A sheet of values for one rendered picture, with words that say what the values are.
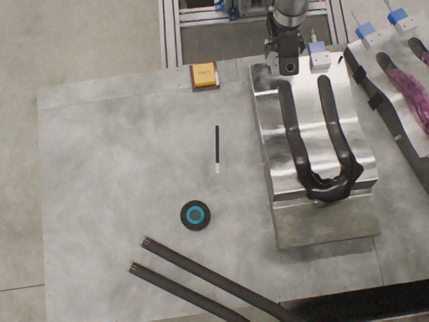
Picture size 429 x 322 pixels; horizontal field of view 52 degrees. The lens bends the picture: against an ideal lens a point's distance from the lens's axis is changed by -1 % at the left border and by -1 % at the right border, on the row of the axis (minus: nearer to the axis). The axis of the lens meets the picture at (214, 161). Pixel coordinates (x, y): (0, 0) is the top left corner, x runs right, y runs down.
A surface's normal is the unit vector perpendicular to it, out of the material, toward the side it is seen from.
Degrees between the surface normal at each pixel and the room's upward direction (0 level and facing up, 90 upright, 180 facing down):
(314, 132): 19
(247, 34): 0
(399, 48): 0
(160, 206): 0
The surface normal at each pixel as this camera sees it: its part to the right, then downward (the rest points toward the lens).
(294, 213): -0.04, -0.25
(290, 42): 0.06, 0.26
